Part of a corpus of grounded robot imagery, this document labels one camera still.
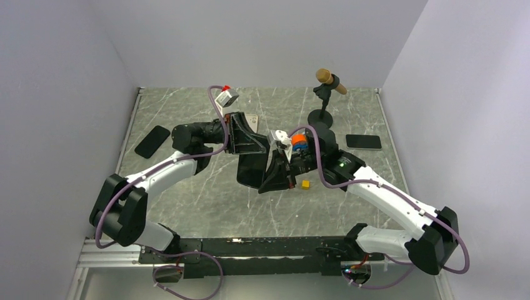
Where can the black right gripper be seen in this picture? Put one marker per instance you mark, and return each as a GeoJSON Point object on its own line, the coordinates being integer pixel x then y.
{"type": "Point", "coordinates": [279, 173]}

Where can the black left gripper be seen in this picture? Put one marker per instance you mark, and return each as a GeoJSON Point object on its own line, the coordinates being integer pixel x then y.
{"type": "Point", "coordinates": [241, 141]}

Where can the black phone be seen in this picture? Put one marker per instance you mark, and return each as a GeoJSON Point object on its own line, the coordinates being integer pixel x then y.
{"type": "Point", "coordinates": [152, 142]}
{"type": "Point", "coordinates": [251, 169]}

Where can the black smartphone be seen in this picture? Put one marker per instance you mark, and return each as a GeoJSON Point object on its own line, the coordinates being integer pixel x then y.
{"type": "Point", "coordinates": [360, 141]}

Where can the beige phone case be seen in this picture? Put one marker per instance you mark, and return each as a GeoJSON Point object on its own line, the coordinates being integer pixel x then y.
{"type": "Point", "coordinates": [253, 120]}

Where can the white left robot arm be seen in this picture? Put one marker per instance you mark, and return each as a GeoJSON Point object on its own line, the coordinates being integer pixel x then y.
{"type": "Point", "coordinates": [120, 211]}

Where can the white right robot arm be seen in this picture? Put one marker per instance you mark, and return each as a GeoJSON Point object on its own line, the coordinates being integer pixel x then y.
{"type": "Point", "coordinates": [429, 237]}

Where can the yellow cube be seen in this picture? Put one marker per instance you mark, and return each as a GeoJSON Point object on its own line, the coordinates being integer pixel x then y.
{"type": "Point", "coordinates": [306, 184]}

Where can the orange blue toy car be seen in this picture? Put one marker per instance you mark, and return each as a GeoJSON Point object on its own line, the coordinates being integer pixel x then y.
{"type": "Point", "coordinates": [299, 142]}

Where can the black microphone stand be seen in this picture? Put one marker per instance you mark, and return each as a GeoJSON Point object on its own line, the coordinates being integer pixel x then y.
{"type": "Point", "coordinates": [321, 115]}

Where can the wooden microphone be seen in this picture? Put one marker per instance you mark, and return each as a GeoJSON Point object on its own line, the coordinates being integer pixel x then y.
{"type": "Point", "coordinates": [326, 77]}

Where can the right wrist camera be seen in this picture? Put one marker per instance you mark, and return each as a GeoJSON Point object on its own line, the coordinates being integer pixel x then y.
{"type": "Point", "coordinates": [280, 140]}

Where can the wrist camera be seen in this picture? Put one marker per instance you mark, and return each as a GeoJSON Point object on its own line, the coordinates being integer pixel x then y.
{"type": "Point", "coordinates": [280, 140]}
{"type": "Point", "coordinates": [225, 99]}

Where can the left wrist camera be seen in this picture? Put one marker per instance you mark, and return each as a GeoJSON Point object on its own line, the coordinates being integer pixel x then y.
{"type": "Point", "coordinates": [225, 99]}

